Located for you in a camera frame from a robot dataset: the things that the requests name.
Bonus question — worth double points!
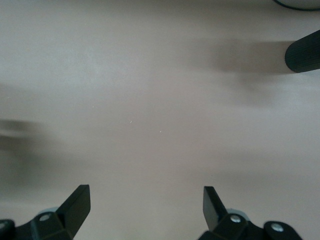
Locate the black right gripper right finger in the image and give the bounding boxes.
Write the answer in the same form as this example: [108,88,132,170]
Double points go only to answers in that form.
[198,186,305,240]

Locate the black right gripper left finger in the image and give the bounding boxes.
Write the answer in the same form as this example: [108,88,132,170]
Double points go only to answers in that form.
[0,184,91,240]

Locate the black ribbed cylinder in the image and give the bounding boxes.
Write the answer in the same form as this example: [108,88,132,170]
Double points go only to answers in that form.
[284,29,320,74]

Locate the black arched cable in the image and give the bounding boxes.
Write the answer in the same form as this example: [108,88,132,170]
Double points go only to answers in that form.
[271,0,320,12]

